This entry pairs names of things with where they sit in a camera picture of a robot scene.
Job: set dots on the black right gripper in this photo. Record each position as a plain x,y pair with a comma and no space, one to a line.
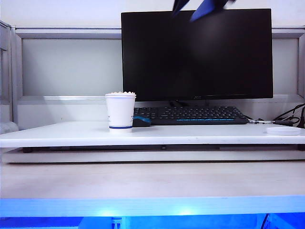
226,3

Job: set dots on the white feather shuttlecock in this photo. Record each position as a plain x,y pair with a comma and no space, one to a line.
122,93

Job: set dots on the white paper cup blue band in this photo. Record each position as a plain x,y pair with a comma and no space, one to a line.
120,112

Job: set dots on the black computer monitor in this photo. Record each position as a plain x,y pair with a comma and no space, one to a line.
197,59

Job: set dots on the black monitor stand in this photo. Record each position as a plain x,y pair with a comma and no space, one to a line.
177,103

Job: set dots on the black keyboard with blue trim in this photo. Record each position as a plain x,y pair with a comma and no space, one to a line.
190,114

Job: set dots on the black and blue mouse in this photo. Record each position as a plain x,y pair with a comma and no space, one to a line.
143,122

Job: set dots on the silver and black pen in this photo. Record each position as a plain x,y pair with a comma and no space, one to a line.
262,121

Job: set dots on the white raised desk board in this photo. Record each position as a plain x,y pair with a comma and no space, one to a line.
152,137

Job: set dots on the white round plastic lid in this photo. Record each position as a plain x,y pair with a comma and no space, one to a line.
283,131

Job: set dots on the grey office partition frame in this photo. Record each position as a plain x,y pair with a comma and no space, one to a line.
71,69

